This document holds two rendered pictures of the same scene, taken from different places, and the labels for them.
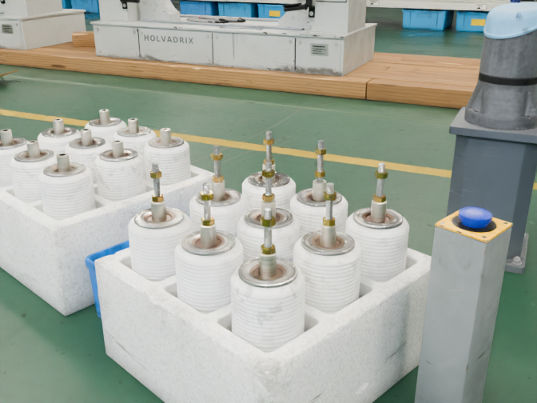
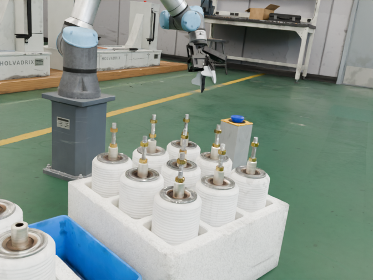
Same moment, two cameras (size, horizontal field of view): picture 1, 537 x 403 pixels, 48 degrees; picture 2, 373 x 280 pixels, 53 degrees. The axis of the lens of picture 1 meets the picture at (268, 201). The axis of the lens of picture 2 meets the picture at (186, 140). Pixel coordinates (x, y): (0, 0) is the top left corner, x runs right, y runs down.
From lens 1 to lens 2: 119 cm
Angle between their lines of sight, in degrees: 84
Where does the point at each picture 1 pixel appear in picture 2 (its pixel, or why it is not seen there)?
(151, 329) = (223, 256)
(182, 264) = (234, 196)
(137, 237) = (196, 209)
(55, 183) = (52, 252)
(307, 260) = (228, 165)
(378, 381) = not seen: hidden behind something
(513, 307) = not seen: hidden behind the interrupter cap
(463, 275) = (245, 141)
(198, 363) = (255, 240)
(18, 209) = not seen: outside the picture
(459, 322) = (243, 162)
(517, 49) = (95, 53)
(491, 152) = (96, 111)
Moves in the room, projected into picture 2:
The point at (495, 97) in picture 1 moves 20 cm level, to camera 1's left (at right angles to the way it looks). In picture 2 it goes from (90, 81) to (72, 90)
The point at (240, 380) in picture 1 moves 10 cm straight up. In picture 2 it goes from (276, 222) to (283, 184)
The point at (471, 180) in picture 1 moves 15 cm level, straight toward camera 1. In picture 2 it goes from (90, 130) to (127, 139)
